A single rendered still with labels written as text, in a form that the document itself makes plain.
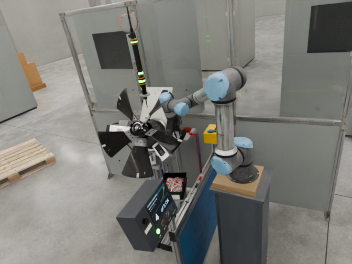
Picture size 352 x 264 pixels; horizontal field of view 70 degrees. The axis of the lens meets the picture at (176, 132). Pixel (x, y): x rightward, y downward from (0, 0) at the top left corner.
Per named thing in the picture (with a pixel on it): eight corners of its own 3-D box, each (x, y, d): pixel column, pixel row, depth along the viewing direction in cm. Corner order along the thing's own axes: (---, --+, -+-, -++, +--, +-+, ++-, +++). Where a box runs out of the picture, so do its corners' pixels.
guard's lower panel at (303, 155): (110, 172, 348) (91, 111, 307) (330, 210, 239) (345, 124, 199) (109, 173, 346) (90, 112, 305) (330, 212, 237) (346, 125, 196)
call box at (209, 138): (210, 134, 211) (209, 123, 206) (222, 135, 207) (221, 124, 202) (204, 144, 199) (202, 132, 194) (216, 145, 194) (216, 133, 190)
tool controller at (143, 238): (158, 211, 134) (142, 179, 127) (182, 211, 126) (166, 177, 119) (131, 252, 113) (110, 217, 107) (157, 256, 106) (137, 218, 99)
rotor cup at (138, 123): (134, 138, 197) (124, 134, 185) (140, 120, 198) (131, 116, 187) (150, 142, 190) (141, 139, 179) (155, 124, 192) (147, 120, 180)
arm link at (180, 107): (193, 99, 146) (180, 94, 153) (179, 106, 140) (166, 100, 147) (193, 111, 150) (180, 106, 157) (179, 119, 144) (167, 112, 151)
